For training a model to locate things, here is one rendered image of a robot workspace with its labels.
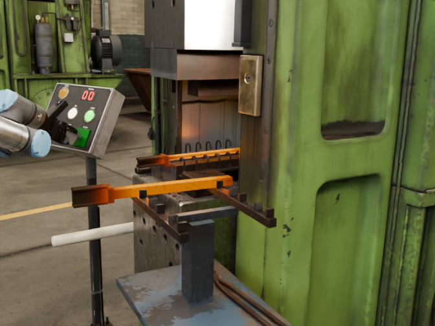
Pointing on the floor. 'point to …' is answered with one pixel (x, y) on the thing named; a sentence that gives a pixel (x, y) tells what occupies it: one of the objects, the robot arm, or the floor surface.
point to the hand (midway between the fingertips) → (78, 134)
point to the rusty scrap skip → (142, 85)
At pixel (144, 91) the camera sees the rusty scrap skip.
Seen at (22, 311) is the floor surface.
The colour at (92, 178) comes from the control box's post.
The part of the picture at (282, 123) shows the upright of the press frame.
